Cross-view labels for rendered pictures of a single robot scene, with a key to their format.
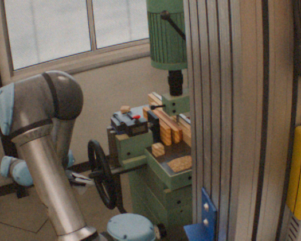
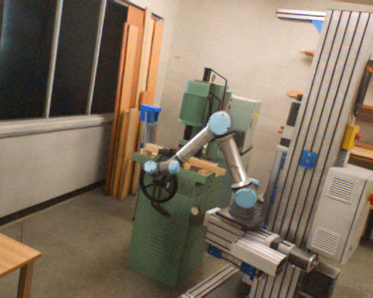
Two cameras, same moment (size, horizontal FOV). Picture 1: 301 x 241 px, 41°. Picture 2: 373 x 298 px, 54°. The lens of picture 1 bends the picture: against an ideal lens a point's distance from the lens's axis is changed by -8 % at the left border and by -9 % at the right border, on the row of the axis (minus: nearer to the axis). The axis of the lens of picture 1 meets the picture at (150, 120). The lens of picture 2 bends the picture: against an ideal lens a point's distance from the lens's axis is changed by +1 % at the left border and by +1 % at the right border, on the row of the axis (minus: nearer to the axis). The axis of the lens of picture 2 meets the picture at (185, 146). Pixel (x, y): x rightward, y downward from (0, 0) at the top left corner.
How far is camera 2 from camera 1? 1.85 m
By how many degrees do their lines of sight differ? 46
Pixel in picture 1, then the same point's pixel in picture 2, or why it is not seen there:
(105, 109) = (47, 164)
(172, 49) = (199, 116)
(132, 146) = not seen: hidden behind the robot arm
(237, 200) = (337, 143)
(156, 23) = (195, 101)
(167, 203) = (195, 194)
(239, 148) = (342, 128)
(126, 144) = not seen: hidden behind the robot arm
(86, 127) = (33, 178)
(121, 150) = not seen: hidden behind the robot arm
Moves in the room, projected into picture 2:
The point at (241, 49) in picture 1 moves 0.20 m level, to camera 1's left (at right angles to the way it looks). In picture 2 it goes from (349, 103) to (333, 100)
